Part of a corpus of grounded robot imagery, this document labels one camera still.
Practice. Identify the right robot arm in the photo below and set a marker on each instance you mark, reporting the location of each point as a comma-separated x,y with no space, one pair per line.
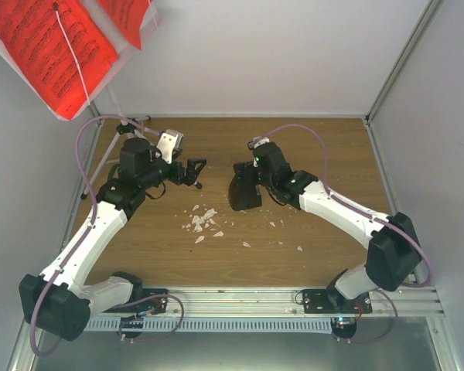
391,242

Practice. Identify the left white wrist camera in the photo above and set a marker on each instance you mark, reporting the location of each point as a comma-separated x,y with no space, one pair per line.
169,142

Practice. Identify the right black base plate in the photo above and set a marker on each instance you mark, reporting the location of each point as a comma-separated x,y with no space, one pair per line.
315,301

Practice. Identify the clear plastic metronome cover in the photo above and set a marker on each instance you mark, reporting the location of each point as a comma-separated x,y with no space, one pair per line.
257,187

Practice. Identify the aluminium rail with cable duct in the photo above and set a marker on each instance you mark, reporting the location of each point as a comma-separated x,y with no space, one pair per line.
262,310

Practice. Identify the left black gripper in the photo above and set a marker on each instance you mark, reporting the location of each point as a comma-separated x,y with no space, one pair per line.
189,176

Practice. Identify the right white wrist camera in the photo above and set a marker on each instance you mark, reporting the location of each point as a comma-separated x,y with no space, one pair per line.
256,142

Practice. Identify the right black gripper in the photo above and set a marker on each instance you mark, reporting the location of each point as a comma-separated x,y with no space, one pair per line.
250,179

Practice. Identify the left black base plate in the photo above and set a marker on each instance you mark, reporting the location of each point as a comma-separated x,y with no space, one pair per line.
150,301

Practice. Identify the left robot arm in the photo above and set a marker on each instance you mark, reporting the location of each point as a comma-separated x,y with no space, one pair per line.
59,300

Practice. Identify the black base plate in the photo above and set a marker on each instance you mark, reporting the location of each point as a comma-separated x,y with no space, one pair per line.
150,301
315,301

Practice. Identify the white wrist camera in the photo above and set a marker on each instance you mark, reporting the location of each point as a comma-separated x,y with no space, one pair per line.
169,142
256,142

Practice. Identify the white debris pile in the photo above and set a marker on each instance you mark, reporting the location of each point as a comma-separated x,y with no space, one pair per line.
203,223

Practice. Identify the black metronome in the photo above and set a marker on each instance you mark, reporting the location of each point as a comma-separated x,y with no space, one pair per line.
237,196

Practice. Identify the red sheet music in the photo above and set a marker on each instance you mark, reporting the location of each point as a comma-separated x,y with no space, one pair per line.
127,16
59,49

